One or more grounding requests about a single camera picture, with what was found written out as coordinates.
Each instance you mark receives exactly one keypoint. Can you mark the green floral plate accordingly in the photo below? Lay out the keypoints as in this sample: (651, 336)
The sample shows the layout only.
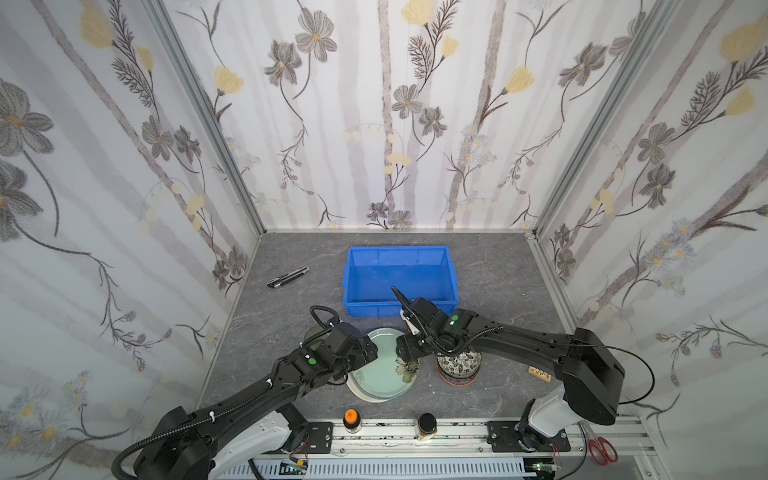
(389, 376)

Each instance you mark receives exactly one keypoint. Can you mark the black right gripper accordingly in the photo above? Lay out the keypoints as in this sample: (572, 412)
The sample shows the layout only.
(417, 315)

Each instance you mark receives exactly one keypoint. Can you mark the red handled scissors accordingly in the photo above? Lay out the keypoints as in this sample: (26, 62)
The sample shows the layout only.
(599, 448)

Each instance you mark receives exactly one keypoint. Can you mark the orange lid jar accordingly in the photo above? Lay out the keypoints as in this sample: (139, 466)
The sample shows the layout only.
(352, 421)

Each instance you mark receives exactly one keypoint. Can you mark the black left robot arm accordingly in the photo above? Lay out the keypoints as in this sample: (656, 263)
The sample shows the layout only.
(184, 445)

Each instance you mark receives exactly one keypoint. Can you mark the blue plastic bin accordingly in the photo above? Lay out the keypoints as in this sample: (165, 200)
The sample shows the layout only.
(423, 271)

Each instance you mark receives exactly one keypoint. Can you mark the green glass cup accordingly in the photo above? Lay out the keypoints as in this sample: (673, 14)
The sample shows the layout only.
(315, 332)

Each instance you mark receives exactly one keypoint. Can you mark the aluminium rail frame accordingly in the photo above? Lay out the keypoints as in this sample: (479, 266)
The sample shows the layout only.
(470, 448)

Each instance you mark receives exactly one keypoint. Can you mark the black lid jar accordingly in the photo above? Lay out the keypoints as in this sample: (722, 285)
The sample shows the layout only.
(426, 426)

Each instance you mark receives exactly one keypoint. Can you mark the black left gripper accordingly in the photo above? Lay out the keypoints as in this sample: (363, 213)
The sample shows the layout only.
(365, 349)

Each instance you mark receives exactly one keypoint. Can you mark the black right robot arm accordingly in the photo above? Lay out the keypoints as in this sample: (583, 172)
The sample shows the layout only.
(591, 376)

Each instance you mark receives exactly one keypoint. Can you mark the small wooden block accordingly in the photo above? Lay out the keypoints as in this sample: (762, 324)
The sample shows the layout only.
(540, 374)

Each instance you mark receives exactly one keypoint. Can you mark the black white patterned bowl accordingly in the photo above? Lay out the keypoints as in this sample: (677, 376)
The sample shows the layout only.
(463, 365)

